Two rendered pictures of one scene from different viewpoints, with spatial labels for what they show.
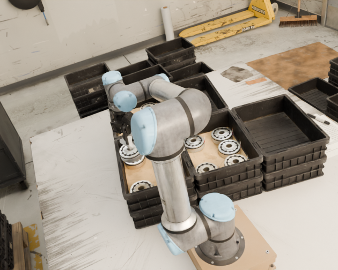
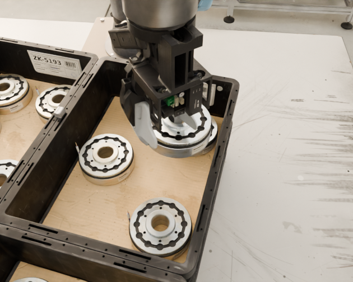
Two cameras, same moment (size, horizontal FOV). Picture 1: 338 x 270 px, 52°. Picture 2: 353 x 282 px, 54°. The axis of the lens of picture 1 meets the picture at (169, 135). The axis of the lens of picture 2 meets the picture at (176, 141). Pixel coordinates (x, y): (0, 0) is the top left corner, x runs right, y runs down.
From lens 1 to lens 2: 1.63 m
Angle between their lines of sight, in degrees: 90
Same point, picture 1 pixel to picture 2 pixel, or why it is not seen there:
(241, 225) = (97, 47)
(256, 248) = (108, 26)
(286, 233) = not seen: hidden behind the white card
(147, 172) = (153, 181)
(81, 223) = (326, 222)
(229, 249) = not seen: hidden behind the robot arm
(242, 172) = (23, 62)
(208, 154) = (10, 150)
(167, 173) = not seen: outside the picture
